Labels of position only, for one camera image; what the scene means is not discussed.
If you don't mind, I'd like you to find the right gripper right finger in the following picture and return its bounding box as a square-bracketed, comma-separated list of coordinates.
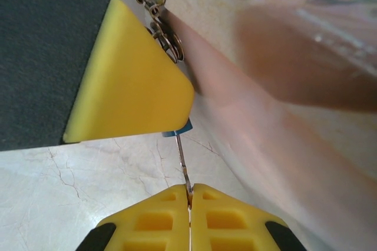
[190, 183, 304, 251]

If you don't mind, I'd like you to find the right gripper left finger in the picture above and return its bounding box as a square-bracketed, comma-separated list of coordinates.
[78, 183, 190, 251]

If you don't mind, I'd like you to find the small metal key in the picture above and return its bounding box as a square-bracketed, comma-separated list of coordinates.
[174, 132, 196, 213]

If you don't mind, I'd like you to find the pink illustrated tin box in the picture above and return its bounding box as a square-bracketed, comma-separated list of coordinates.
[101, 0, 377, 251]

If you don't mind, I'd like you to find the metal key ring chain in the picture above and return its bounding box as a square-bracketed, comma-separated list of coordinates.
[131, 0, 186, 65]

